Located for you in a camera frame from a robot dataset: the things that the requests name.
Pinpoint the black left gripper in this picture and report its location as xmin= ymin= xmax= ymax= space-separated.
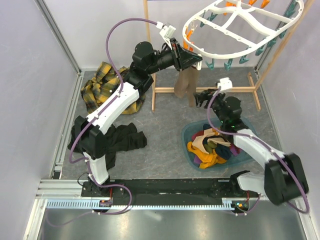
xmin=147 ymin=38 xmax=203 ymax=76

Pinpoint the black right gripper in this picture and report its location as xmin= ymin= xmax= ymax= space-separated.
xmin=192 ymin=88 xmax=227 ymax=125

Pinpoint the beige maroon white-striped sock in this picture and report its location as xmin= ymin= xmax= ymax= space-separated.
xmin=186 ymin=67 xmax=199 ymax=107
xmin=174 ymin=69 xmax=190 ymax=98

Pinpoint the navy blue sock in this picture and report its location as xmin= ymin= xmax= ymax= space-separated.
xmin=214 ymin=144 xmax=233 ymax=160
xmin=202 ymin=123 xmax=216 ymax=131

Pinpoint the maroon beige striped sock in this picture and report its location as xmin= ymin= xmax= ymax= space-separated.
xmin=192 ymin=133 xmax=208 ymax=154
xmin=202 ymin=133 xmax=231 ymax=151

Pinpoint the white oval clip hanger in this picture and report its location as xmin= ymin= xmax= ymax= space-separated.
xmin=182 ymin=0 xmax=305 ymax=70

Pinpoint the mustard yellow sock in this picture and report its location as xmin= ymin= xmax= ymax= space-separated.
xmin=187 ymin=141 xmax=208 ymax=162
xmin=197 ymin=149 xmax=227 ymax=169

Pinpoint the maroon purple striped sock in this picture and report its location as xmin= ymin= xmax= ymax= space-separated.
xmin=229 ymin=144 xmax=242 ymax=157
xmin=193 ymin=155 xmax=202 ymax=165

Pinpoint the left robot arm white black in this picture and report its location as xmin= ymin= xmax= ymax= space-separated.
xmin=71 ymin=38 xmax=203 ymax=197

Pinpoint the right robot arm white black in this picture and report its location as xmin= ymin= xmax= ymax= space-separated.
xmin=194 ymin=89 xmax=309 ymax=206

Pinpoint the wooden clothes rack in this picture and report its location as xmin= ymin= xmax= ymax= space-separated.
xmin=142 ymin=0 xmax=316 ymax=112

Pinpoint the teal plastic tub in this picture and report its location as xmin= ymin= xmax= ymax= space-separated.
xmin=181 ymin=117 xmax=256 ymax=171

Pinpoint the black garment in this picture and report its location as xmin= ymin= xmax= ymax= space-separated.
xmin=74 ymin=123 xmax=147 ymax=170

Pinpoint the yellow plaid shirt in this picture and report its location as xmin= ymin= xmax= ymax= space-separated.
xmin=81 ymin=61 xmax=147 ymax=115

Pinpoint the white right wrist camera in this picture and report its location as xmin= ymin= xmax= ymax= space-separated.
xmin=216 ymin=77 xmax=233 ymax=93

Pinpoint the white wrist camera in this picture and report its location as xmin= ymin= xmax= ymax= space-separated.
xmin=216 ymin=77 xmax=233 ymax=93
xmin=156 ymin=21 xmax=176 ymax=49

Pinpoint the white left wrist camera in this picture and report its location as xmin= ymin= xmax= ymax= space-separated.
xmin=156 ymin=21 xmax=176 ymax=49

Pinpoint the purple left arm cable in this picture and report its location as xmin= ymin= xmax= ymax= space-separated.
xmin=68 ymin=17 xmax=161 ymax=187

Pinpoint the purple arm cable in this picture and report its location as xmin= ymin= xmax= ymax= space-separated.
xmin=68 ymin=17 xmax=161 ymax=187
xmin=206 ymin=88 xmax=311 ymax=214

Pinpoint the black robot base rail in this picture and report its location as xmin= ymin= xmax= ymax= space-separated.
xmin=81 ymin=178 xmax=247 ymax=205

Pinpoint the aluminium corner post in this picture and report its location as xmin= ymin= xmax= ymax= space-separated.
xmin=33 ymin=0 xmax=83 ymax=76

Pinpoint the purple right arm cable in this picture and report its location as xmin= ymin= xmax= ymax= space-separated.
xmin=206 ymin=88 xmax=311 ymax=214

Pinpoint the white slotted cable duct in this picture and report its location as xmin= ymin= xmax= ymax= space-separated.
xmin=46 ymin=199 xmax=235 ymax=211

